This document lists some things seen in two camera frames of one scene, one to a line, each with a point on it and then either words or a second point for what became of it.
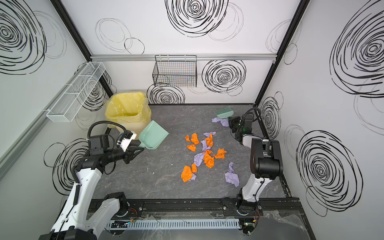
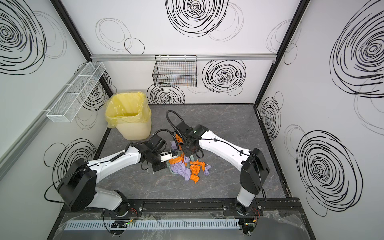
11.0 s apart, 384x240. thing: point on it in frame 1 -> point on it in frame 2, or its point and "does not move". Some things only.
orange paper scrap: (208, 160) -> (179, 159)
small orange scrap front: (194, 168) -> (194, 178)
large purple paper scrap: (232, 177) -> (180, 168)
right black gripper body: (234, 122) -> (190, 149)
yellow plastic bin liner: (127, 107) does not move
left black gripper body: (129, 150) -> (160, 163)
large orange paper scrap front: (187, 173) -> (195, 167)
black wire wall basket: (175, 70) does not move
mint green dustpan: (152, 135) -> (187, 164)
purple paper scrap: (198, 158) -> (207, 172)
